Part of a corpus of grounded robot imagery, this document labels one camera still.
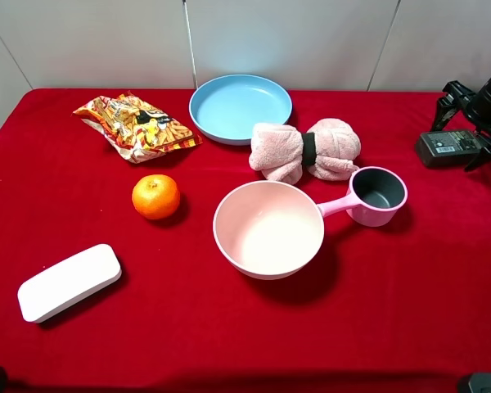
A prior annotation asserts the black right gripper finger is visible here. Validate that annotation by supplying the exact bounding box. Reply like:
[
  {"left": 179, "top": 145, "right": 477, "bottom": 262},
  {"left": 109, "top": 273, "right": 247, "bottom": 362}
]
[
  {"left": 464, "top": 137, "right": 491, "bottom": 171},
  {"left": 430, "top": 93, "right": 460, "bottom": 132}
]

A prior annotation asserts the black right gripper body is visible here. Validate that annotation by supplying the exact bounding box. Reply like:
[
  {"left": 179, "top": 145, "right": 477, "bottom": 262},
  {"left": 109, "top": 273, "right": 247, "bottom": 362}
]
[{"left": 443, "top": 80, "right": 491, "bottom": 137}]

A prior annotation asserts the black Mentholatum bottle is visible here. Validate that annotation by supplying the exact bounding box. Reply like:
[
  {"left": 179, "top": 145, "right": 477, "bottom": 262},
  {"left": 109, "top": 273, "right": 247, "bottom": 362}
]
[{"left": 414, "top": 129, "right": 480, "bottom": 169}]

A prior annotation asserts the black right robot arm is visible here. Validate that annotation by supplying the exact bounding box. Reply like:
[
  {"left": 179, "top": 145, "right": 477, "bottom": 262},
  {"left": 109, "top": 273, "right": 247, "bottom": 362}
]
[{"left": 430, "top": 77, "right": 491, "bottom": 140}]

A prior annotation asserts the pink saucepan grey inside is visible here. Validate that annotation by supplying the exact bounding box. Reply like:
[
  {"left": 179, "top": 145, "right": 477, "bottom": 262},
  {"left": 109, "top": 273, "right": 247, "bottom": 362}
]
[{"left": 318, "top": 166, "right": 408, "bottom": 228}]

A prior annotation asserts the pink rolled towel black band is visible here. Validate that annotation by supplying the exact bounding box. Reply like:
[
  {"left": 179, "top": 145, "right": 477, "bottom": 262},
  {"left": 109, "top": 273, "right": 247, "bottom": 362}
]
[{"left": 249, "top": 118, "right": 361, "bottom": 185}]

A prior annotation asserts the pink bowl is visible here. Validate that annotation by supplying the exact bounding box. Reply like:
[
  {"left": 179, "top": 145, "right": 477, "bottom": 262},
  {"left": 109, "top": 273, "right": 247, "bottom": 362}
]
[{"left": 213, "top": 180, "right": 325, "bottom": 280}]

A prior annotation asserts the blue round plate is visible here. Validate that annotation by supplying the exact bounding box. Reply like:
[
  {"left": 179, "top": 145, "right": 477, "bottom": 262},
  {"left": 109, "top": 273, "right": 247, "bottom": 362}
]
[{"left": 189, "top": 74, "right": 293, "bottom": 146}]

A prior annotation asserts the black object bottom right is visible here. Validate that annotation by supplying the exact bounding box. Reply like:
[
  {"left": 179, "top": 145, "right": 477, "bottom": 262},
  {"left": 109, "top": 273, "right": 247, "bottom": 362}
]
[{"left": 457, "top": 373, "right": 491, "bottom": 393}]

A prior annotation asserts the orange mandarin fruit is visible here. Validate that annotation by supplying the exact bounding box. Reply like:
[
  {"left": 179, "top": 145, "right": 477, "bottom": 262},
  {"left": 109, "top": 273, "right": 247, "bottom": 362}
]
[{"left": 132, "top": 174, "right": 181, "bottom": 220}]

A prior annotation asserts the yellow red snack bag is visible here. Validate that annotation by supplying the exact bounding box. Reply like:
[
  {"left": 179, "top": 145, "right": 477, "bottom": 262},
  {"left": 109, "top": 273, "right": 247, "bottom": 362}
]
[{"left": 74, "top": 93, "right": 202, "bottom": 164}]

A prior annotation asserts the red tablecloth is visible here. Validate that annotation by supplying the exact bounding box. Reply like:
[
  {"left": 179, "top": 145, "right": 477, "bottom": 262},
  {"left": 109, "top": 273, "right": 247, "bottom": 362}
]
[{"left": 0, "top": 88, "right": 491, "bottom": 392}]

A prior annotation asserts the white rectangular box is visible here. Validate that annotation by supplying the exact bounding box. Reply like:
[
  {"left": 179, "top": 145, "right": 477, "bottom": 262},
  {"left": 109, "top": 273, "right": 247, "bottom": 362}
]
[{"left": 17, "top": 244, "right": 122, "bottom": 323}]

